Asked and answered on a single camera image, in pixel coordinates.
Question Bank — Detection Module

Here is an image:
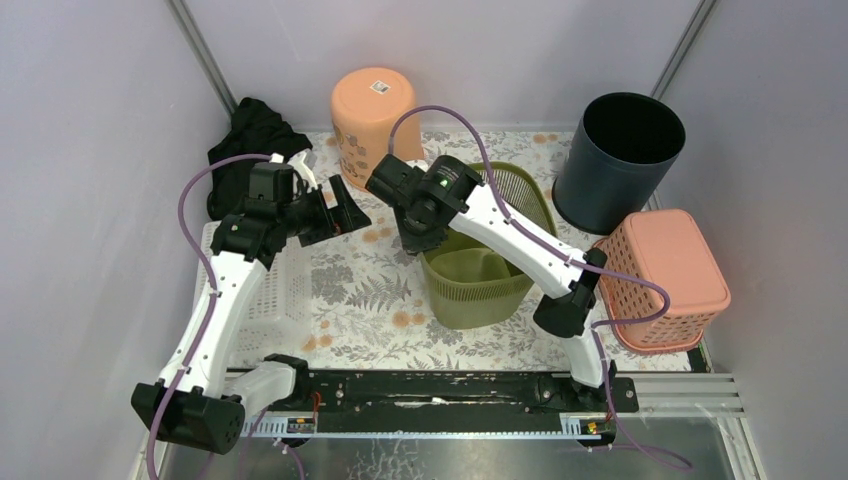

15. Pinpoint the black cloth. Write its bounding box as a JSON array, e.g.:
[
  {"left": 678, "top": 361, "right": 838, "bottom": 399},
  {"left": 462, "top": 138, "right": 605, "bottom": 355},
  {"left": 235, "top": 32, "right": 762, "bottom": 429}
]
[{"left": 207, "top": 97, "right": 313, "bottom": 221}]

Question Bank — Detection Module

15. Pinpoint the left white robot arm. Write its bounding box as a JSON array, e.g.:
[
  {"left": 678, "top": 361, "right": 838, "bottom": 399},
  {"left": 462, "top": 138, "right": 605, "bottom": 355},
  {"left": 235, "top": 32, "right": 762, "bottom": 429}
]
[{"left": 131, "top": 162, "right": 371, "bottom": 455}]

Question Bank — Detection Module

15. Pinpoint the green mesh waste bin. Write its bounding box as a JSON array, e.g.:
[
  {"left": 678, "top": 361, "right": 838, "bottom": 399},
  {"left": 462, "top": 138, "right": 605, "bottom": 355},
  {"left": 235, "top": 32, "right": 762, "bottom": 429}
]
[{"left": 418, "top": 162, "right": 557, "bottom": 330}]

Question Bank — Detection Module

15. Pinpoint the floral table mat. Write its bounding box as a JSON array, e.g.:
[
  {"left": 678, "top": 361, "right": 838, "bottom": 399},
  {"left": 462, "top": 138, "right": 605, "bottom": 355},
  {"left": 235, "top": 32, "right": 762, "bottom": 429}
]
[{"left": 225, "top": 129, "right": 694, "bottom": 372}]

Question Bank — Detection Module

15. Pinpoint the orange round bucket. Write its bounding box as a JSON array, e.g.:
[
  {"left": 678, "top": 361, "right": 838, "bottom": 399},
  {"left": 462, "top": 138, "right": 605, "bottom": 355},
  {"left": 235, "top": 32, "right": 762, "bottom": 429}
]
[{"left": 331, "top": 67, "right": 418, "bottom": 190}]

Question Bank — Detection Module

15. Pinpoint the white plastic basket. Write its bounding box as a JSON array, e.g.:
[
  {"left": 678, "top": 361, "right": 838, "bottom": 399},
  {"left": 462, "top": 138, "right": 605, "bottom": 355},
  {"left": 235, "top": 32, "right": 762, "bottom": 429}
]
[{"left": 228, "top": 239, "right": 312, "bottom": 369}]

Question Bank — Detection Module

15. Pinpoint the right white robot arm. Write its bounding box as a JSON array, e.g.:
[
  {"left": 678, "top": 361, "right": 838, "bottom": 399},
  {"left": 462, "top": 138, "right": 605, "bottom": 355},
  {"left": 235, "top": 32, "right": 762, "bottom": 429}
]
[{"left": 366, "top": 155, "right": 614, "bottom": 412}]

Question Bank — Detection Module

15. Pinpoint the dark blue round bin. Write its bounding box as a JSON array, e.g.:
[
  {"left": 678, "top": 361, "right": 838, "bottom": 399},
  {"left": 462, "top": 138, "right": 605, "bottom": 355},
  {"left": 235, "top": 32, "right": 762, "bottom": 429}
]
[{"left": 552, "top": 92, "right": 686, "bottom": 235}]

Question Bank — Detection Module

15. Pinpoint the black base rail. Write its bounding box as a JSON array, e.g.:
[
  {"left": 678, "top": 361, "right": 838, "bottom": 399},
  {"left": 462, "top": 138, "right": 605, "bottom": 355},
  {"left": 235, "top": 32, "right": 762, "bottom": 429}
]
[{"left": 266, "top": 369, "right": 639, "bottom": 439}]

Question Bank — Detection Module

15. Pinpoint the pink plastic basket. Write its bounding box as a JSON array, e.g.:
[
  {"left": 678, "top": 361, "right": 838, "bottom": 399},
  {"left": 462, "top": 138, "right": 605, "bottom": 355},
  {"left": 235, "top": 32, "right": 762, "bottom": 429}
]
[{"left": 595, "top": 209, "right": 731, "bottom": 355}]

